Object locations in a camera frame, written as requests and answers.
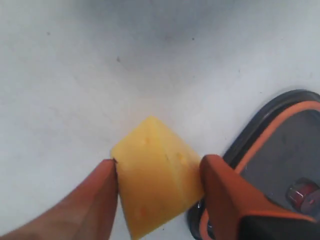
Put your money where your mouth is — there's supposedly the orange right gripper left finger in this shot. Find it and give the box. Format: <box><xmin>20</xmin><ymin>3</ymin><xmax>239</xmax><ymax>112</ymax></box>
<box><xmin>0</xmin><ymin>159</ymin><xmax>118</xmax><ymax>240</ymax></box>

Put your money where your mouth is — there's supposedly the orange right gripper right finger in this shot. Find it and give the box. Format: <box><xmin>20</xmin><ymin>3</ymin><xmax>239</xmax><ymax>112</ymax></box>
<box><xmin>199</xmin><ymin>154</ymin><xmax>320</xmax><ymax>240</ymax></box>

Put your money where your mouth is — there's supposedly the yellow toy cheese wedge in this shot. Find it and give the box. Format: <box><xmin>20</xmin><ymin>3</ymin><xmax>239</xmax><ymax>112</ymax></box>
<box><xmin>110</xmin><ymin>116</ymin><xmax>204</xmax><ymax>240</ymax></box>

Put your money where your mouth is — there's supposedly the dark transparent box lid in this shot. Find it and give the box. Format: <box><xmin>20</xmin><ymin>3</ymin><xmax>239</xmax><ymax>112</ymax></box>
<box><xmin>187</xmin><ymin>89</ymin><xmax>320</xmax><ymax>240</ymax></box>

